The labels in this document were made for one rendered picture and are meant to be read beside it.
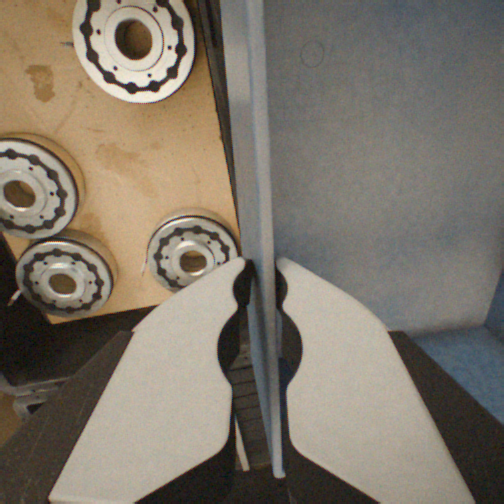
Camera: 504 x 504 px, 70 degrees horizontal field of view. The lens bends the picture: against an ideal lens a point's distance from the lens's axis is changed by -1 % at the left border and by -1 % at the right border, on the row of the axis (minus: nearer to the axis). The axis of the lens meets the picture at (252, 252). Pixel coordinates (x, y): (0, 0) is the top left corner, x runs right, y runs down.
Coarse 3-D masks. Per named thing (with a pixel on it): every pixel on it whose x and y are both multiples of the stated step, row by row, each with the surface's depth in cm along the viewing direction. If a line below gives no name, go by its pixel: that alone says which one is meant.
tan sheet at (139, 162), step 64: (0, 0) 31; (64, 0) 31; (192, 0) 32; (0, 64) 33; (64, 64) 33; (0, 128) 35; (64, 128) 36; (128, 128) 37; (192, 128) 37; (128, 192) 40; (192, 192) 41; (128, 256) 44; (192, 256) 45; (64, 320) 47
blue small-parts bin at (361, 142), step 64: (256, 0) 7; (320, 0) 13; (384, 0) 13; (448, 0) 14; (256, 64) 8; (320, 64) 14; (384, 64) 14; (448, 64) 15; (256, 128) 9; (320, 128) 15; (384, 128) 16; (448, 128) 16; (256, 192) 9; (320, 192) 17; (384, 192) 17; (448, 192) 18; (256, 256) 11; (320, 256) 18; (384, 256) 19; (448, 256) 20; (256, 320) 14; (384, 320) 21; (448, 320) 22; (256, 384) 20
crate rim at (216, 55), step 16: (208, 0) 25; (208, 16) 26; (208, 32) 25; (208, 48) 25; (224, 64) 26; (224, 80) 27; (224, 96) 27; (224, 112) 28; (224, 128) 28; (240, 352) 40; (0, 368) 37; (0, 384) 38; (16, 384) 39; (32, 384) 39; (48, 384) 39
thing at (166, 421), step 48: (192, 288) 10; (240, 288) 11; (144, 336) 9; (192, 336) 9; (144, 384) 7; (192, 384) 7; (96, 432) 6; (144, 432) 6; (192, 432) 6; (96, 480) 6; (144, 480) 6; (192, 480) 6
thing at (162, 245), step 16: (176, 224) 39; (192, 224) 39; (208, 224) 39; (160, 240) 40; (176, 240) 40; (192, 240) 40; (208, 240) 40; (224, 240) 40; (160, 256) 41; (224, 256) 41; (160, 272) 42; (176, 288) 43
